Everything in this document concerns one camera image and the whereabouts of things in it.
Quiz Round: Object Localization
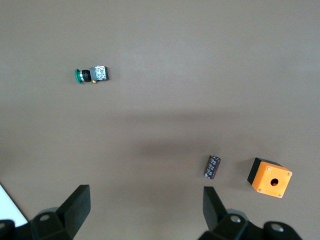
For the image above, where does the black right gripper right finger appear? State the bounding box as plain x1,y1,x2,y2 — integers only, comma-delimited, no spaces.
198,186,304,240

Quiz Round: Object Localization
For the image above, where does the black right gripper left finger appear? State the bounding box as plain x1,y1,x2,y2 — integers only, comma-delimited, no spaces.
0,184,91,240

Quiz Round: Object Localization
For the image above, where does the green push button switch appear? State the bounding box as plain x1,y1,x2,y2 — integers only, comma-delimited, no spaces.
74,64,111,85

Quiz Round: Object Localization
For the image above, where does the white drawer cabinet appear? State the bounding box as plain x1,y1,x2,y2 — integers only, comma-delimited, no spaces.
0,183,29,227

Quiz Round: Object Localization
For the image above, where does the small black connector block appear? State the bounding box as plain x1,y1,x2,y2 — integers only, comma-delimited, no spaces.
203,154,222,180

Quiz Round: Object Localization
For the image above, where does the orange button enclosure box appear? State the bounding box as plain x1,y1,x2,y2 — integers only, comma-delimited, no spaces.
246,157,293,199

